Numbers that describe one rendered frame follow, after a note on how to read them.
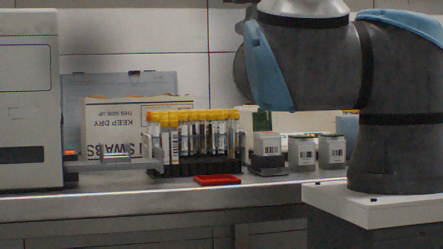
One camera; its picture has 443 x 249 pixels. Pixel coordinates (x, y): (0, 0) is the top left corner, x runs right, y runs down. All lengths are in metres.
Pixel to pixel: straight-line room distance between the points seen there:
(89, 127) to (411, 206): 0.78
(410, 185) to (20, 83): 0.62
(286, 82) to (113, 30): 0.99
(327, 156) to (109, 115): 0.46
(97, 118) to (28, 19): 0.37
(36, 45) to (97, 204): 0.27
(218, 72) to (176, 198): 0.76
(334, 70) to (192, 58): 0.99
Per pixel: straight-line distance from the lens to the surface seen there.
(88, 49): 1.67
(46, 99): 1.02
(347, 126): 1.27
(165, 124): 1.13
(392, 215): 0.72
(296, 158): 1.17
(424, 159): 0.78
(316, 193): 0.83
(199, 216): 1.06
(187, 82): 1.70
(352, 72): 0.75
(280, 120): 1.39
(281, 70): 0.73
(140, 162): 1.05
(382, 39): 0.78
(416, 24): 0.79
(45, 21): 1.03
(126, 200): 1.00
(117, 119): 1.32
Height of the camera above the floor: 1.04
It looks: 3 degrees down
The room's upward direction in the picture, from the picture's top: 1 degrees counter-clockwise
